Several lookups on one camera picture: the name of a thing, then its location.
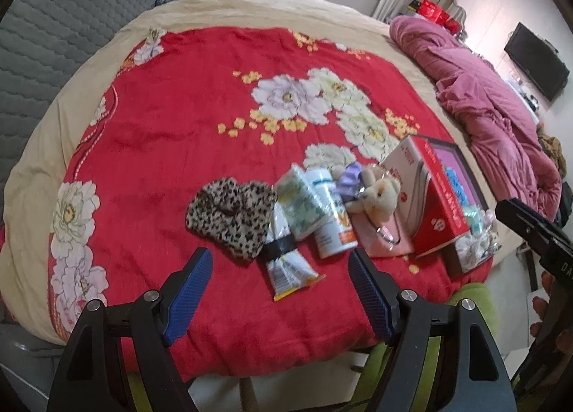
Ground red floral blanket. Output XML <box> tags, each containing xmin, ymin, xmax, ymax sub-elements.
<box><xmin>47</xmin><ymin>26</ymin><xmax>496</xmax><ymax>384</ymax></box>

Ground brown clothes pile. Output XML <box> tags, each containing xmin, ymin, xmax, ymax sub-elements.
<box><xmin>536</xmin><ymin>122</ymin><xmax>567</xmax><ymax>179</ymax></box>

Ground grey quilted headboard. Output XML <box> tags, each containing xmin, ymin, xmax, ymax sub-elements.
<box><xmin>1</xmin><ymin>0</ymin><xmax>155</xmax><ymax>180</ymax></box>

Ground plush bear purple bow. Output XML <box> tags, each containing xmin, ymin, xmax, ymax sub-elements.
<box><xmin>331</xmin><ymin>162</ymin><xmax>401</xmax><ymax>227</ymax></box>

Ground beige bed sheet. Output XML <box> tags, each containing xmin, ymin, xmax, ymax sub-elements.
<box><xmin>0</xmin><ymin>0</ymin><xmax>471</xmax><ymax>345</ymax></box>

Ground small tissue packet blue print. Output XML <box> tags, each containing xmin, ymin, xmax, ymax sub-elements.
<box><xmin>462</xmin><ymin>204</ymin><xmax>485</xmax><ymax>235</ymax></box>

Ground pink quilted duvet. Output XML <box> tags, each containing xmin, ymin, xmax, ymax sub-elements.
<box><xmin>389</xmin><ymin>16</ymin><xmax>562</xmax><ymax>220</ymax></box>

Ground white floral scrunchie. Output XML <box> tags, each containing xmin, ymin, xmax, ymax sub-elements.
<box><xmin>454</xmin><ymin>233</ymin><xmax>493</xmax><ymax>272</ymax></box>

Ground black wall television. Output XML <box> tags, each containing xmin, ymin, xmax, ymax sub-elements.
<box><xmin>504</xmin><ymin>23</ymin><xmax>570</xmax><ymax>101</ymax></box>

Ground pink pouch in plastic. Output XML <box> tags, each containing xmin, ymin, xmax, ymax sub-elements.
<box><xmin>352</xmin><ymin>212</ymin><xmax>414</xmax><ymax>259</ymax></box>

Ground red gift bags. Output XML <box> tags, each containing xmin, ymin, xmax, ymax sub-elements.
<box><xmin>407</xmin><ymin>0</ymin><xmax>467</xmax><ymax>35</ymax></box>

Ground plush bunny pink bow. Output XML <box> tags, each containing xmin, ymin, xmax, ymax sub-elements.
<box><xmin>480</xmin><ymin>209</ymin><xmax>501</xmax><ymax>257</ymax></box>

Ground leopard print scrunchie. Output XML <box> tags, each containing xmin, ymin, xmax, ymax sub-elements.
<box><xmin>186</xmin><ymin>177</ymin><xmax>277</xmax><ymax>262</ymax></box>

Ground yellow white snack pouch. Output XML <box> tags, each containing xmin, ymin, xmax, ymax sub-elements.
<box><xmin>258</xmin><ymin>202</ymin><xmax>324</xmax><ymax>302</ymax></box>

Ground white pill bottle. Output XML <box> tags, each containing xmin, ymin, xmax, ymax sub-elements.
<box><xmin>306</xmin><ymin>168</ymin><xmax>358</xmax><ymax>259</ymax></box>

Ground small tissue packet green print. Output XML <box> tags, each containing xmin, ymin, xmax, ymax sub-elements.
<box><xmin>274</xmin><ymin>164</ymin><xmax>329</xmax><ymax>241</ymax></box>

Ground person right hand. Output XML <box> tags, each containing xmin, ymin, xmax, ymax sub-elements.
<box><xmin>529</xmin><ymin>270</ymin><xmax>555</xmax><ymax>338</ymax></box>

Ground red tissue pack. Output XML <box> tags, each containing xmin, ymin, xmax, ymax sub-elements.
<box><xmin>382</xmin><ymin>135</ymin><xmax>469</xmax><ymax>257</ymax></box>

